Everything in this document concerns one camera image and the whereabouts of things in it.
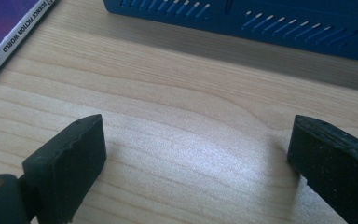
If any purple softcover book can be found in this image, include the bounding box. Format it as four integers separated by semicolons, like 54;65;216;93
0;0;58;91

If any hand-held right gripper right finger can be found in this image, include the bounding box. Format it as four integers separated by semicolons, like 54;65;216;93
286;114;358;224

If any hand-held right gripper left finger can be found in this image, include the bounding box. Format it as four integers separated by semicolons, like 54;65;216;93
21;113;107;224

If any blue plastic file basket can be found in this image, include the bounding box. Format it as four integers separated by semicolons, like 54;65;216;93
103;0;358;65

